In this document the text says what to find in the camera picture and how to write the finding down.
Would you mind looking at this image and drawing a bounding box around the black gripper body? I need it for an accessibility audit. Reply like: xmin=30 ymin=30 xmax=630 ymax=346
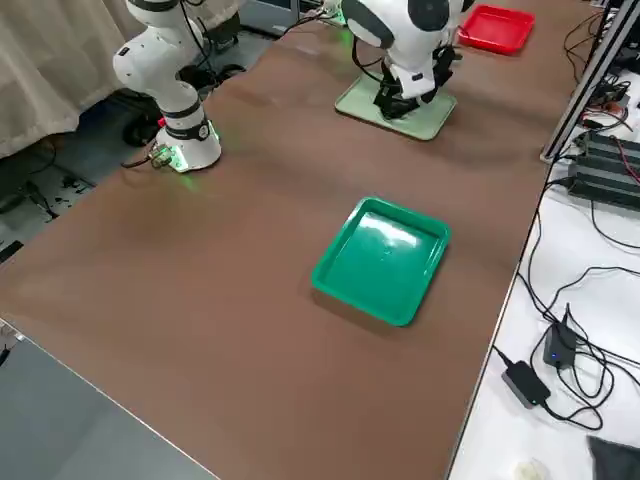
xmin=430 ymin=45 xmax=462 ymax=94
xmin=375 ymin=74 xmax=422 ymax=112

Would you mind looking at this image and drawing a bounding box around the pale green flat tray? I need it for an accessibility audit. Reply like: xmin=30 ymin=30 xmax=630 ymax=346
xmin=333 ymin=69 xmax=459 ymax=141

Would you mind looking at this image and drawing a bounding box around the red plastic tray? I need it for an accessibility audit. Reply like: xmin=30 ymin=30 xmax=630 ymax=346
xmin=457 ymin=3 xmax=537 ymax=55

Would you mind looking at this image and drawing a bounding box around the green plastic tray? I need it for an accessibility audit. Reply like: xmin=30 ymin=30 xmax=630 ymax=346
xmin=310 ymin=196 xmax=453 ymax=328

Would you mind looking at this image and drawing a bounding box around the black ribbed power supply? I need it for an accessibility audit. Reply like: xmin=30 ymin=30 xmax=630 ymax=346
xmin=567 ymin=128 xmax=640 ymax=211

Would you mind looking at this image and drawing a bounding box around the black adapter with blue light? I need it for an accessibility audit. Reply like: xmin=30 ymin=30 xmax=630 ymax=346
xmin=542 ymin=319 xmax=580 ymax=371

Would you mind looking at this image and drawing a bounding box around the black flat power adapter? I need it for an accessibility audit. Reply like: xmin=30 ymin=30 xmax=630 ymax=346
xmin=501 ymin=359 xmax=553 ymax=410

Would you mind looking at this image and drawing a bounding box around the beige curtain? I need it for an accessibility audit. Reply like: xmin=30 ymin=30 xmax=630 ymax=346
xmin=0 ymin=0 xmax=151 ymax=160

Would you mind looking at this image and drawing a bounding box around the dark grey cloth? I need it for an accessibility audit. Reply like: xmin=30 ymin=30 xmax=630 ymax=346
xmin=585 ymin=434 xmax=640 ymax=480

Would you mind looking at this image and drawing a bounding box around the aluminium frame post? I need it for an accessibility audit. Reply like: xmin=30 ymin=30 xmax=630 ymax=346
xmin=539 ymin=0 xmax=640 ymax=164

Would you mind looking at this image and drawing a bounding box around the red black wire cluster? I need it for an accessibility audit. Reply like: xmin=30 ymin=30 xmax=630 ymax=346
xmin=582 ymin=74 xmax=632 ymax=132

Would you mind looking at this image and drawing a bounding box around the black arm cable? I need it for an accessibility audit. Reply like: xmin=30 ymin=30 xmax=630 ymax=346
xmin=177 ymin=0 xmax=217 ymax=89

